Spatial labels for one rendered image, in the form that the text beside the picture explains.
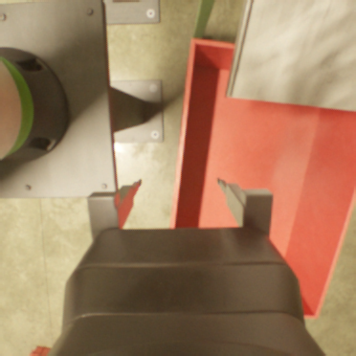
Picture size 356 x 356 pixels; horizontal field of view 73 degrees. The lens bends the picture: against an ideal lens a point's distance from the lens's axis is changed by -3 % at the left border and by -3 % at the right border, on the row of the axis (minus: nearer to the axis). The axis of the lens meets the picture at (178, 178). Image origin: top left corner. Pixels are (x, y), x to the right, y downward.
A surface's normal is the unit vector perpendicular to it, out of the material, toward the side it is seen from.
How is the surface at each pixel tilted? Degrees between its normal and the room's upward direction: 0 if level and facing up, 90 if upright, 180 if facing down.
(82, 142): 0
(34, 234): 0
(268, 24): 30
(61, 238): 0
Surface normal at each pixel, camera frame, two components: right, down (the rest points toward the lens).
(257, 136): 0.00, 0.25
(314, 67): -0.04, 0.69
